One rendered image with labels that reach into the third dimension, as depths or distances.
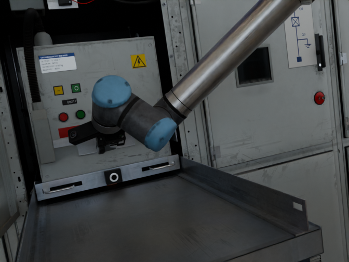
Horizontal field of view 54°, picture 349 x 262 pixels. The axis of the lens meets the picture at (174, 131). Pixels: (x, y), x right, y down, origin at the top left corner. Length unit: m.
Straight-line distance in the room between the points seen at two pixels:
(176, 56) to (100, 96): 0.58
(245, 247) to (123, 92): 0.43
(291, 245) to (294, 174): 0.86
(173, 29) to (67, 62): 0.41
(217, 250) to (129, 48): 0.85
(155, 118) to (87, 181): 0.56
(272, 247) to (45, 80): 0.92
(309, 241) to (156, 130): 0.41
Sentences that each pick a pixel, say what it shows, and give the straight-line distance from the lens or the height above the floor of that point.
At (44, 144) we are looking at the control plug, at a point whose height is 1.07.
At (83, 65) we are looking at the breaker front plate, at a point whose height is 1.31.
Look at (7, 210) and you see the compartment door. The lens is 1.26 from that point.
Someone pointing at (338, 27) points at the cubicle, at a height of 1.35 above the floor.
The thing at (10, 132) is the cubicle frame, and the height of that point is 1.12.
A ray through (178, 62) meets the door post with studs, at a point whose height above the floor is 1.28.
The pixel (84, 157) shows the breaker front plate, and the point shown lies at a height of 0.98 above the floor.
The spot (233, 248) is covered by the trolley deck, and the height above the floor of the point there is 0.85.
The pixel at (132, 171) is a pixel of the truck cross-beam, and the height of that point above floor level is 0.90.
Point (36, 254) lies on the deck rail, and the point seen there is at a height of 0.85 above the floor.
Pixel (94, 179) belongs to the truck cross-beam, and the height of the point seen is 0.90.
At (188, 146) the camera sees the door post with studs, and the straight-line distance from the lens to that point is 1.34.
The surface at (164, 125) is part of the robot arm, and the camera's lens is 0.81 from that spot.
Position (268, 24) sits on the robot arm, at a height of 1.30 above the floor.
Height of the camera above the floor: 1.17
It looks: 7 degrees down
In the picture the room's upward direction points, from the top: 8 degrees counter-clockwise
